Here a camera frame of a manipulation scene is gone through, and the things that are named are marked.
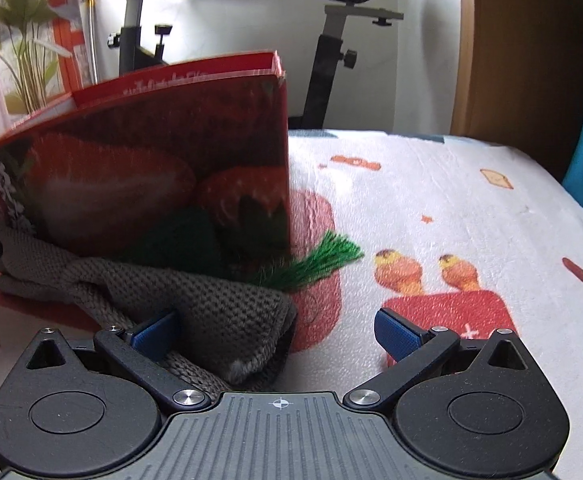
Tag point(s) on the black exercise bike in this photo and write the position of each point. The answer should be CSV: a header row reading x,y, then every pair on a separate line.
x,y
340,55

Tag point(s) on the red strawberry cardboard box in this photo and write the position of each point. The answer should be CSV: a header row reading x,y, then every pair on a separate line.
x,y
181,166

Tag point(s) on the wooden door frame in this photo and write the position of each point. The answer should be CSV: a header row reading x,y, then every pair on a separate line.
x,y
520,77

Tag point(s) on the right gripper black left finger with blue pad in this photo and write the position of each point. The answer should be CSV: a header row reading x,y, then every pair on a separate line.
x,y
137,354

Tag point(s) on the printed white tablecloth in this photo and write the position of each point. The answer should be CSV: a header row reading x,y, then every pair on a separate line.
x,y
454,232

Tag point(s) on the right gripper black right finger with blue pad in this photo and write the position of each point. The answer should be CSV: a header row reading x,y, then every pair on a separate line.
x,y
418,354

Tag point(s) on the grey knitted cloth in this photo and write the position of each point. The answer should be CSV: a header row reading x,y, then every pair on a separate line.
x,y
227,335

